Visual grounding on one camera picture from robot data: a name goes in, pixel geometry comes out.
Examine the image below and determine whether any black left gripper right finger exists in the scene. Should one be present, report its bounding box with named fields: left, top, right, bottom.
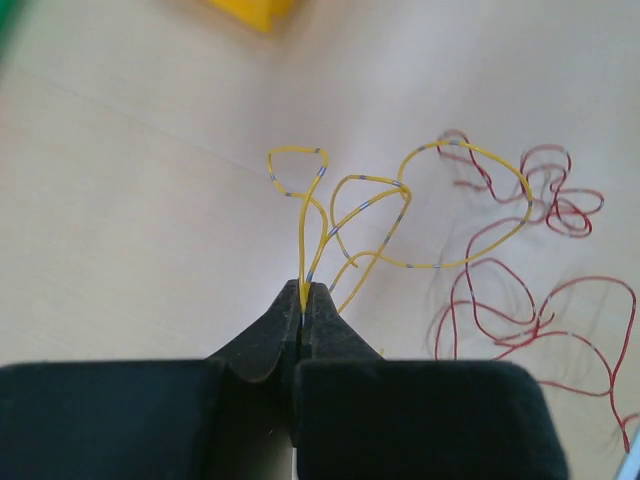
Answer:
left=294, top=283, right=568, bottom=479

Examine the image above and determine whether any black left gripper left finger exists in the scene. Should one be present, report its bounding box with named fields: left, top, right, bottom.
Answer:
left=1, top=281, right=299, bottom=479

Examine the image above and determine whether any red wire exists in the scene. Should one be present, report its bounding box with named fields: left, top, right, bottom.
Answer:
left=432, top=257, right=640, bottom=454
left=435, top=129, right=605, bottom=240

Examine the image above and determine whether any yellow plastic bin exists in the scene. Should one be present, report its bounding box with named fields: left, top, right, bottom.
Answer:
left=206, top=0, right=302, bottom=34

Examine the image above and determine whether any right green plastic bin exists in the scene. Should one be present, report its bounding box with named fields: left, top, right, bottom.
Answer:
left=0, top=0, right=25, bottom=50

